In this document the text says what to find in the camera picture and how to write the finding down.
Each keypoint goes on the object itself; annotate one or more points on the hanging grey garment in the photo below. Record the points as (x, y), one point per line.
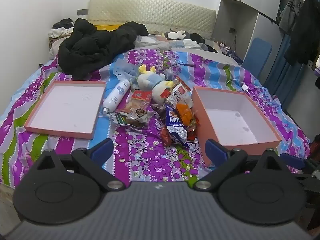
(291, 10)

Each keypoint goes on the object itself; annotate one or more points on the hanging black coat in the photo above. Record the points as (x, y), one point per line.
(305, 30)

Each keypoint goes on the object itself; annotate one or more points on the yellow pillow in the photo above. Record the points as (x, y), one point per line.
(107, 27)

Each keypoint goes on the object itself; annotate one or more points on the wall power socket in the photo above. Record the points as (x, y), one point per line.
(233, 30)

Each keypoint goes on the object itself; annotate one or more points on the cluster of small bottles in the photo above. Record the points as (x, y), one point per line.
(226, 47)

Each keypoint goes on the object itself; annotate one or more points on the purple floral blanket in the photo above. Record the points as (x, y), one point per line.
(150, 155)

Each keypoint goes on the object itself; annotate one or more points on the cream quilted headboard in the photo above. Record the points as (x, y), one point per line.
(155, 12)

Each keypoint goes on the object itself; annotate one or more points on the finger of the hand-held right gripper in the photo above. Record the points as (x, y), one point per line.
(292, 160)

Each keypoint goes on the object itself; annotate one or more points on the orange snack packet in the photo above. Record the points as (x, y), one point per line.
(185, 112)

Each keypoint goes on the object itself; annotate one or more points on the blue and white snack bag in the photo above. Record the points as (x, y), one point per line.
(175, 127)

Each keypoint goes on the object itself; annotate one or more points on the dark wall switch panel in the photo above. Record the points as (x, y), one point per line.
(82, 11)

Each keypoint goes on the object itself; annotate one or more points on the shallow pink box lid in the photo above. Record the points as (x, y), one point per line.
(65, 105)

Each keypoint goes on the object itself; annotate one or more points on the heap of dark and white clothes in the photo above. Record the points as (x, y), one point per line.
(60, 30)

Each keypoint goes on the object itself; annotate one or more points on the blue curtain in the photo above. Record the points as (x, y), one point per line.
(282, 75)

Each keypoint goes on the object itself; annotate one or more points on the penguin plush toy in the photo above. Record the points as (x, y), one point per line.
(176, 35)

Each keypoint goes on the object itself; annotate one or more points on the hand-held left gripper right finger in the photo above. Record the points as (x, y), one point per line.
(215, 151)

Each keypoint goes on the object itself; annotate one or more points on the green and black snack packet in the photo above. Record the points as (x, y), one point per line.
(118, 118)

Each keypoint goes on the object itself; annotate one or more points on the colourful candy packet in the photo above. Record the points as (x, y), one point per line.
(192, 130)

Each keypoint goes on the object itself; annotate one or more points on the grey and white bedding clothes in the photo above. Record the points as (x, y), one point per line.
(155, 42)

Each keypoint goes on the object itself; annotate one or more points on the dark brown snack packet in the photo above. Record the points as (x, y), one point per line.
(138, 116)

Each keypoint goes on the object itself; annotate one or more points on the blue and yellow plush toy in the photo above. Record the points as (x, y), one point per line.
(150, 82)

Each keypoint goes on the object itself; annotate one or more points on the deep pink cardboard box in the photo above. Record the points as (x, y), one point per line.
(232, 120)

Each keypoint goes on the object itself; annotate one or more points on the blue chair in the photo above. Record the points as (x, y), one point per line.
(257, 55)

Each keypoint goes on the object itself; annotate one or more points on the black jacket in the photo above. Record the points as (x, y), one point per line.
(87, 47)

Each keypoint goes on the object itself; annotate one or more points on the red-topped dried snack packet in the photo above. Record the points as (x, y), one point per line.
(141, 96)

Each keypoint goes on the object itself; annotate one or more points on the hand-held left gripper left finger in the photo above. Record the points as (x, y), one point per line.
(101, 151)

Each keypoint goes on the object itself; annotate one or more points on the clear red-print snack packet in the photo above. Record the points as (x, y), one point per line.
(181, 81)

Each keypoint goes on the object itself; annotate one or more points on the small red snack packet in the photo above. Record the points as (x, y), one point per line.
(166, 135)

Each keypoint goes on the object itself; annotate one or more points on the white spray bottle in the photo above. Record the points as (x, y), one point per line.
(116, 96)

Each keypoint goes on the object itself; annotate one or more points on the grey and white wardrobe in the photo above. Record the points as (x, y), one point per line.
(232, 15)

